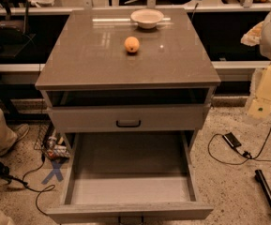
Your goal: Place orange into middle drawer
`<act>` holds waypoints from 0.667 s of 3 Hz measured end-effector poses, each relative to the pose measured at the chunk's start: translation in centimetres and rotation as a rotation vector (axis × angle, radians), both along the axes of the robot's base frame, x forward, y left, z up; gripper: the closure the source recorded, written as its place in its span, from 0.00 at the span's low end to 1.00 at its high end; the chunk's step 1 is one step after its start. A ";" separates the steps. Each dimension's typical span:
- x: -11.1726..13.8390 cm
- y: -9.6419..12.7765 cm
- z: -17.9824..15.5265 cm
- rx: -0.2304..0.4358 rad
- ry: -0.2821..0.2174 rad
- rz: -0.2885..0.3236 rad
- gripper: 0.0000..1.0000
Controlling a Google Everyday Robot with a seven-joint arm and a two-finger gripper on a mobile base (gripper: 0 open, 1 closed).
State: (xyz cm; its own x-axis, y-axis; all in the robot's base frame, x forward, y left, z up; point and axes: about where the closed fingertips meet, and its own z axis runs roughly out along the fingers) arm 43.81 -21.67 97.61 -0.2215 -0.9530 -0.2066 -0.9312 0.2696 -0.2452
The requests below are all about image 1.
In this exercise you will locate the orange fruit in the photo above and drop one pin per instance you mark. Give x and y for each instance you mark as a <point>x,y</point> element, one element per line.
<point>132,44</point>

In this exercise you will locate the grey drawer cabinet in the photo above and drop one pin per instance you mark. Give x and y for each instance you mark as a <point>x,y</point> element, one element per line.
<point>90,67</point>

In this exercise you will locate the closed grey drawer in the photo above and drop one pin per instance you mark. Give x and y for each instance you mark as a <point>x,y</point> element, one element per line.
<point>103,119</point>

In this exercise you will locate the open grey lower drawer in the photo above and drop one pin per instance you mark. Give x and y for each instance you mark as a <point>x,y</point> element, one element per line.
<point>129,178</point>

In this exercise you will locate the white bowl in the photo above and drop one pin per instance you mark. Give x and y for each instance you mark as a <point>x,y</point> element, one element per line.
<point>147,18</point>

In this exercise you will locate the black phone on floor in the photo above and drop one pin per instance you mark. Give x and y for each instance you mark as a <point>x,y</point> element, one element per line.
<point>231,140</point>

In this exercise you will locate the grey shoe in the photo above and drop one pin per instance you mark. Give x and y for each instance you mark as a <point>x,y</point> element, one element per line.
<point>10,136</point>

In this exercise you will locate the black chair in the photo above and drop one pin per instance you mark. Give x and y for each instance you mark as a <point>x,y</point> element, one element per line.
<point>14,32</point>

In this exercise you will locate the black tripod foot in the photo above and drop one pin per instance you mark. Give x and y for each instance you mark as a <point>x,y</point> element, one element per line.
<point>4,174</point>

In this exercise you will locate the black drawer handle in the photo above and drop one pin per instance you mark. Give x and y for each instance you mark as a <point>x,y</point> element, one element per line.
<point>128,123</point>

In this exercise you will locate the wire basket with items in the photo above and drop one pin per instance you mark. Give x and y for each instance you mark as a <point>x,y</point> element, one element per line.
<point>50,142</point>

